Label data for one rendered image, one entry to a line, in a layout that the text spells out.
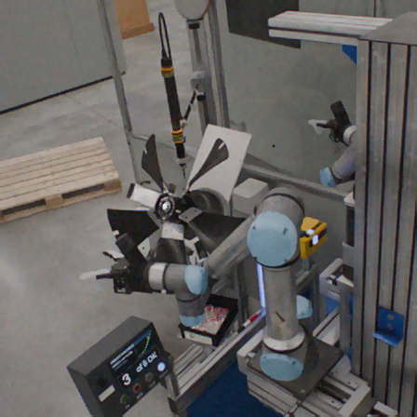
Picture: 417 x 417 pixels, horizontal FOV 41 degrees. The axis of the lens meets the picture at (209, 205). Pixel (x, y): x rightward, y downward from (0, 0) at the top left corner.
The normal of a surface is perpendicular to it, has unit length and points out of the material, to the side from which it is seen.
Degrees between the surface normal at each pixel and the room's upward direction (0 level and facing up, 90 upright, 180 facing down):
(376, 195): 90
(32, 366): 0
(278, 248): 82
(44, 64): 90
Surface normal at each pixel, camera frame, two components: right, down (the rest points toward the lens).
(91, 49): 0.57, 0.37
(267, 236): -0.31, 0.41
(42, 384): -0.12, -0.84
